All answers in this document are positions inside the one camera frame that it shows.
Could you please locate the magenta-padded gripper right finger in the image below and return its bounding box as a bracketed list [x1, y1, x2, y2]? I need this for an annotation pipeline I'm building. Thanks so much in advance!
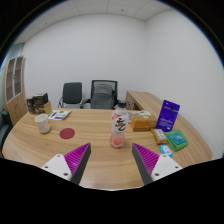
[131, 142, 184, 186]

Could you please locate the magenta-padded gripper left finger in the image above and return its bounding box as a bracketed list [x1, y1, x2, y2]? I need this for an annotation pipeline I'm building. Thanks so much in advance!
[41, 142, 92, 186]

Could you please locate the clear drink bottle black cap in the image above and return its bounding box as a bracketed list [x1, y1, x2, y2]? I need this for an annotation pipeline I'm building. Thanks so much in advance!
[109, 102, 130, 149]

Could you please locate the small blue packet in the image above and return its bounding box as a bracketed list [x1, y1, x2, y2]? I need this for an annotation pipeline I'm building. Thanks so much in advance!
[158, 144, 174, 158]

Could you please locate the green packet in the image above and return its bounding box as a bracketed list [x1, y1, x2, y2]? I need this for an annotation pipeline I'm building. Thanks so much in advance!
[164, 129, 189, 152]

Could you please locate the yellow packet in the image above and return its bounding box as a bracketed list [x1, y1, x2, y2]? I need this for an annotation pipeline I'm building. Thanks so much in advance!
[150, 128, 169, 145]

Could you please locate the flat round red coaster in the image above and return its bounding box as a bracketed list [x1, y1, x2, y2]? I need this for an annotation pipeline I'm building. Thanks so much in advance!
[59, 127, 76, 140]

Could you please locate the white patterned paper cup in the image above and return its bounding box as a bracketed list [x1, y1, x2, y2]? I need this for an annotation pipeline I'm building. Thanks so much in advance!
[34, 113, 52, 135]

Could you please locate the orange box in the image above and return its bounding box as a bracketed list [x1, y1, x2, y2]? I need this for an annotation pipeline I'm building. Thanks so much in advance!
[130, 114, 158, 132]

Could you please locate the purple package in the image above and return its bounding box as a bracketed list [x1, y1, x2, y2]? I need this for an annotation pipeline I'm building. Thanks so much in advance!
[155, 99, 181, 133]

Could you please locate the white sticker sheet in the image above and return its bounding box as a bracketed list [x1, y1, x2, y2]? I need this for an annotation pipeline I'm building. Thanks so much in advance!
[47, 109, 72, 121]

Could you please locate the dark brown box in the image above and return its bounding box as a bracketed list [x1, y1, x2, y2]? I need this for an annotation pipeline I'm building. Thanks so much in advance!
[26, 96, 36, 115]

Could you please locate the dark sofa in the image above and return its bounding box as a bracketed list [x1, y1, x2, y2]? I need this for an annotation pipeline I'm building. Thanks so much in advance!
[0, 109, 14, 151]

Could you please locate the glossy black box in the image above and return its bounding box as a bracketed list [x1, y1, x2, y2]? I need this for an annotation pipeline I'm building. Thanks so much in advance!
[32, 92, 50, 107]

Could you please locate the wooden side desk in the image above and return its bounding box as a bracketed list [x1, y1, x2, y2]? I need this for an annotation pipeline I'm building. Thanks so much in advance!
[125, 90, 168, 113]

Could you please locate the wooden shelf cabinet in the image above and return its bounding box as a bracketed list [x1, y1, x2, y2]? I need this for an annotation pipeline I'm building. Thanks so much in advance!
[3, 55, 28, 126]

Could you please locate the grey backpack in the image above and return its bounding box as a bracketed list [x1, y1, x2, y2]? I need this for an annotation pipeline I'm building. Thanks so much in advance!
[90, 83, 114, 110]

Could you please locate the black mesh-backed office chair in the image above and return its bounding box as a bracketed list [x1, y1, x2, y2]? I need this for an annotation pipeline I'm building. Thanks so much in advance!
[79, 79, 120, 110]

